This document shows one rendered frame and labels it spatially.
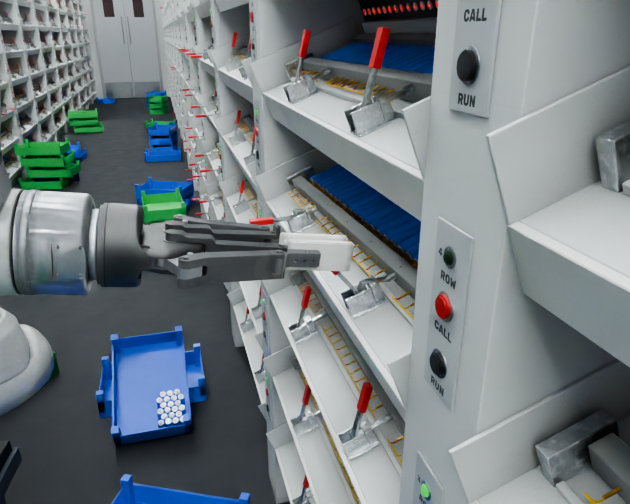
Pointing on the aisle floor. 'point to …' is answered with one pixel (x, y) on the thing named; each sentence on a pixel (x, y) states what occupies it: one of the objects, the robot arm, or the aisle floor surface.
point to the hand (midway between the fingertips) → (315, 251)
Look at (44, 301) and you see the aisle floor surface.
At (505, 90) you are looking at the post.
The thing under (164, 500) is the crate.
